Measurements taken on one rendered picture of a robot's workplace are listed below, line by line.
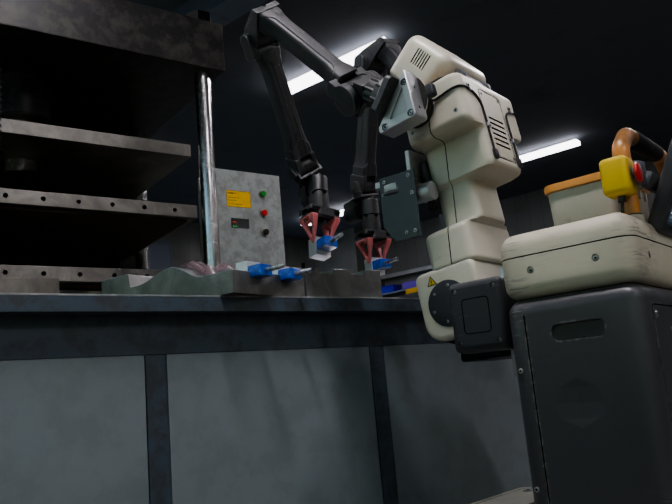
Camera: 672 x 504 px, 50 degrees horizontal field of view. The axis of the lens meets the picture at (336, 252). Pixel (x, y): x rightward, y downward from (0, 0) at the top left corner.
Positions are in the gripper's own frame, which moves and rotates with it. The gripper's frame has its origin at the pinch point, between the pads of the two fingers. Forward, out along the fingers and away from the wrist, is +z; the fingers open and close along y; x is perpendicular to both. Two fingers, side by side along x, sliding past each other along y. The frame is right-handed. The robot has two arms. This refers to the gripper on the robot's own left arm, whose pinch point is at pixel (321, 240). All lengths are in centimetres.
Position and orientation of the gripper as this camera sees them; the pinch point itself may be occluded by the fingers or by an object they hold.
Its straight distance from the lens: 201.0
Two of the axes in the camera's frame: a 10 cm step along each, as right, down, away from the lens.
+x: 5.6, -3.5, -7.5
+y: -8.2, -1.8, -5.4
